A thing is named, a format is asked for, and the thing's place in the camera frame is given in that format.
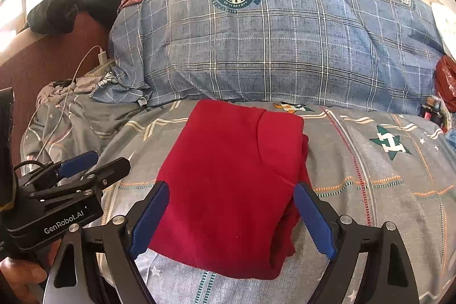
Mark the white charger cable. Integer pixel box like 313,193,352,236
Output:
27,46,107,166

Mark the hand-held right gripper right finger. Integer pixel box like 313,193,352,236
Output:
293,182,419,304

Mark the black clothing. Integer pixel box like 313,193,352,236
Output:
27,0,118,34

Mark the small dark box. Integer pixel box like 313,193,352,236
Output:
420,95,450,131

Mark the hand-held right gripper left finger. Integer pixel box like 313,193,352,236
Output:
43,180,171,304

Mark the white pillow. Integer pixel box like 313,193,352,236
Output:
431,2,456,59

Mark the blue plaid quilt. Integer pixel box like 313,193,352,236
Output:
89,0,449,116

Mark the red plastic bag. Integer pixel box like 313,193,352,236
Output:
435,55,456,112

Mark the grey printed bed sheet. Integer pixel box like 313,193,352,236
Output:
19,76,456,304

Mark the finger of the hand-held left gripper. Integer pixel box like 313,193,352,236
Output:
14,151,99,184
30,157,132,201

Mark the person's left hand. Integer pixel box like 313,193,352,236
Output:
0,256,48,304

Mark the red small garment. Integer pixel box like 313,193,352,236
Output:
148,99,312,280

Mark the brown bed headboard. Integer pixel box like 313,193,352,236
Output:
0,10,120,162

